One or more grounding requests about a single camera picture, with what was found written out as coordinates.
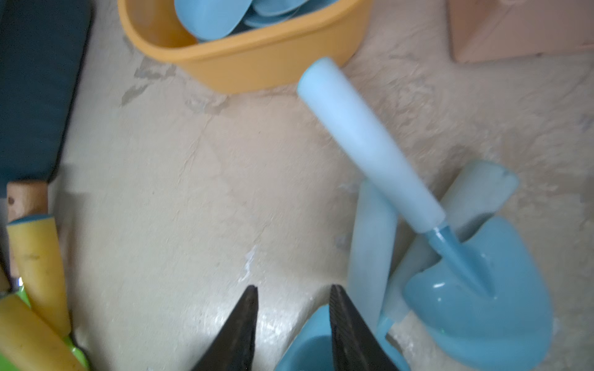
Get blue shovel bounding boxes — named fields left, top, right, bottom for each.
left=174, top=0, right=252, bottom=41
left=298, top=58, right=553, bottom=370
left=380, top=160, right=520, bottom=326
left=276, top=180, right=410, bottom=370
left=242, top=0, right=336, bottom=29

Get dark teal storage box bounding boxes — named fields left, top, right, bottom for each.
left=1, top=1, right=93, bottom=194

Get green shovel yellow handle right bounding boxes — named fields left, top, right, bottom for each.
left=1, top=295, right=87, bottom=370

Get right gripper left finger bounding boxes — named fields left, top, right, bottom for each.
left=192, top=285, right=258, bottom=371

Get pink plastic file organizer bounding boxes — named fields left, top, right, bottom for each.
left=447, top=0, right=593, bottom=63

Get yellow storage box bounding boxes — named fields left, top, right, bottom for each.
left=118, top=0, right=374, bottom=94

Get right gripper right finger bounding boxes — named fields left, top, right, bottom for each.
left=329, top=284, right=398, bottom=371

